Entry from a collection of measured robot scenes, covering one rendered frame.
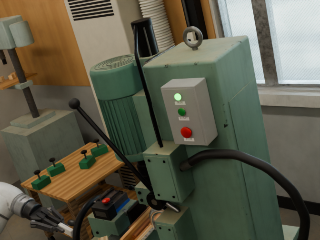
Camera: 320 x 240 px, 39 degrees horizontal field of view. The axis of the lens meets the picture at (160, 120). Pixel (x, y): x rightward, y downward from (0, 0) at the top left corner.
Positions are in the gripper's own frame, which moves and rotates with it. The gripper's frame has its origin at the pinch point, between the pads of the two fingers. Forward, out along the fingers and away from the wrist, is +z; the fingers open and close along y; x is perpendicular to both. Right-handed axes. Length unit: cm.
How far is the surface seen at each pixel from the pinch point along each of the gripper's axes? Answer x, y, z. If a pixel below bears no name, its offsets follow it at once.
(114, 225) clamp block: -16.5, -0.1, 23.9
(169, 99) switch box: -78, -7, 46
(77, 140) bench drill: 91, 146, -127
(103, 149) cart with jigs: 60, 115, -74
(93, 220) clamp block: -13.1, -0.1, 14.4
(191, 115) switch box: -76, -7, 53
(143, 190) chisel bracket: -31.2, 6.7, 31.2
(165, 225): -39, -10, 49
